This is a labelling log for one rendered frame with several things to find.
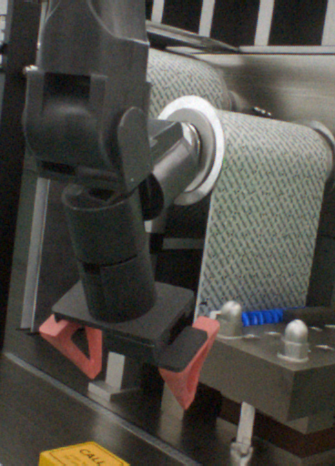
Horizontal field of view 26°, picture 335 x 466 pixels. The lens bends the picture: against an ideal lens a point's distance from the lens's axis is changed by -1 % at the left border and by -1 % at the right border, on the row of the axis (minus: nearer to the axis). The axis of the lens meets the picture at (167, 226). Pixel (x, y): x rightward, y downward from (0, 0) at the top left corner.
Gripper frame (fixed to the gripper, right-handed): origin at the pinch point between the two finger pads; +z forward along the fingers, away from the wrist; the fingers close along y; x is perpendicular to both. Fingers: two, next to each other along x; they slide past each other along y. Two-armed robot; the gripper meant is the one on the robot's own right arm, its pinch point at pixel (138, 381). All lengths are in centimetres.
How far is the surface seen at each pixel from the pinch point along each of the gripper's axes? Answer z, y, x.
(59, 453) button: 13.3, 11.3, 1.4
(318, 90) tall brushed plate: 4, 11, -74
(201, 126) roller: -5.0, 14.0, -39.5
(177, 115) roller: -5.2, 18.6, -41.3
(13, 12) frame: -18, 47, -44
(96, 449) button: 15.2, 9.4, -1.9
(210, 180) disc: 0.8, 11.4, -35.8
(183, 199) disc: 4.3, 15.8, -35.4
